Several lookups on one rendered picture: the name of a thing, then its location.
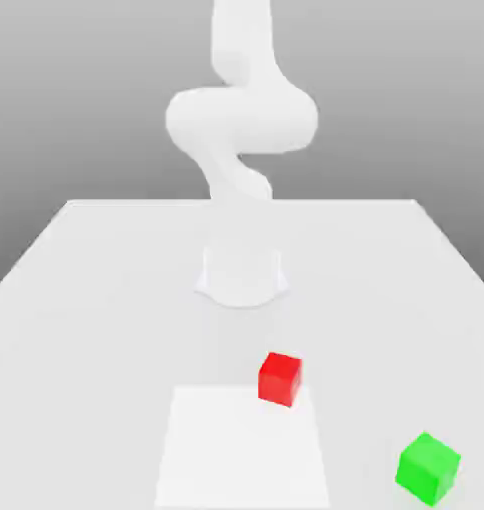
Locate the small red cube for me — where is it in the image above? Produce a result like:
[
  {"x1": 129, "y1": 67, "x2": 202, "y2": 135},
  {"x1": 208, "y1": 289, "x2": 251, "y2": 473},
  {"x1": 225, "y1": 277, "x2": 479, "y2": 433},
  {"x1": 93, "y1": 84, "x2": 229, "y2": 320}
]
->
[{"x1": 257, "y1": 351, "x2": 304, "y2": 409}]

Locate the small green cube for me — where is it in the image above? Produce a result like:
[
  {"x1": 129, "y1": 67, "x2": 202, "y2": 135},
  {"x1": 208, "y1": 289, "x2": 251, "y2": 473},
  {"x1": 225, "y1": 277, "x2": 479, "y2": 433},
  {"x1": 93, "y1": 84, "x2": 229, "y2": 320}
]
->
[{"x1": 394, "y1": 431, "x2": 462, "y2": 507}]

